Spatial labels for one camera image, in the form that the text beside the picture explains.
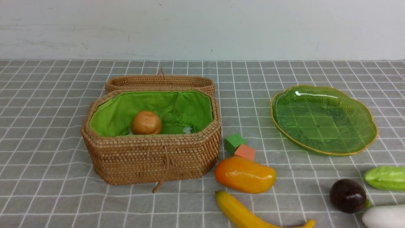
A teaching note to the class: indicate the grey checked tablecloth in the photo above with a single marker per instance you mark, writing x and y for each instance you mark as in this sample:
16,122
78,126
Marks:
47,179

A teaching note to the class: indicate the green cube block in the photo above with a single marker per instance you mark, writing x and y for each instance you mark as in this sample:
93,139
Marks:
232,142

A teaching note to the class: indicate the orange yellow toy mango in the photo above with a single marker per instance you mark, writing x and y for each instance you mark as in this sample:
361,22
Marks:
244,175

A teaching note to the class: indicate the woven rattan basket lid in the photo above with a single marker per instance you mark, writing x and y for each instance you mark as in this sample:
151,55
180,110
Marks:
158,81

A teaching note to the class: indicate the dark red passion fruit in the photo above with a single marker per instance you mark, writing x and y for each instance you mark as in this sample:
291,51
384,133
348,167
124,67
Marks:
348,196

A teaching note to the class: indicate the yellow toy banana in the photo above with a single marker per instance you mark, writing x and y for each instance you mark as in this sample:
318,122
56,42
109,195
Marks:
237,213

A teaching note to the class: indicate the light green toy cucumber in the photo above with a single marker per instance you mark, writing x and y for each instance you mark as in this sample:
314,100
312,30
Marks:
388,178

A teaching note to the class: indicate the orange cube block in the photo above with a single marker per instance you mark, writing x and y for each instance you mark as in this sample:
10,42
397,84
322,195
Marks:
246,152

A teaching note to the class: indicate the green glass plate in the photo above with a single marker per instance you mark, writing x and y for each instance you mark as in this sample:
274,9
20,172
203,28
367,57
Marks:
323,120

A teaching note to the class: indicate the white toy radish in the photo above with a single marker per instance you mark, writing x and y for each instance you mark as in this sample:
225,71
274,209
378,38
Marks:
385,217

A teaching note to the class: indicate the woven rattan basket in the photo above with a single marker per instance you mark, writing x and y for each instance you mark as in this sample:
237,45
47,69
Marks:
186,148

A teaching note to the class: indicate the brown toy potato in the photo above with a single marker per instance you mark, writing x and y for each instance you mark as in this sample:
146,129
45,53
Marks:
146,123

